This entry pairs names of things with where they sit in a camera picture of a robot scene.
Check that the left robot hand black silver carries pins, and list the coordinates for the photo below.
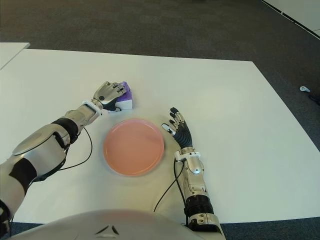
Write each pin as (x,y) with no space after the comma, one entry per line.
(106,96)

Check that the right robot hand black silver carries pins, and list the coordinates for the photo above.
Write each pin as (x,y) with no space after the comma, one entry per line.
(183,135)

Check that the purple tissue paper pack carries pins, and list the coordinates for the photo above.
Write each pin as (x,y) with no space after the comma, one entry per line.
(127,100)

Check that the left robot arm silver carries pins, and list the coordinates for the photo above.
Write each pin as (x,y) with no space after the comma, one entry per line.
(45,145)

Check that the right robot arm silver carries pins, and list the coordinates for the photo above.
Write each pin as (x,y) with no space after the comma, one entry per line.
(195,166)

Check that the pink round plate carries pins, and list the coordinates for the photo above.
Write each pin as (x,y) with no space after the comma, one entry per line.
(133,147)

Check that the white neighbouring table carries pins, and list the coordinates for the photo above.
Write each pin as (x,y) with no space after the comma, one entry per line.
(10,52)

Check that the silver robot torso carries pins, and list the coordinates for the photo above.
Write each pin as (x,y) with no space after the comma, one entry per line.
(105,225)

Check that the small white floor object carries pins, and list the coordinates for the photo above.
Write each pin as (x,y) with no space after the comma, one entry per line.
(304,88)

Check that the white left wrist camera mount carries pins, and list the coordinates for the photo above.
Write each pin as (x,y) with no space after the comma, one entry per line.
(93,106)

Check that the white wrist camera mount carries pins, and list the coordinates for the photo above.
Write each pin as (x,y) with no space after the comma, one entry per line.
(93,106)
(181,155)

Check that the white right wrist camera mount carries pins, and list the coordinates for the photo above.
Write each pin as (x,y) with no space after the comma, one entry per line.
(181,155)

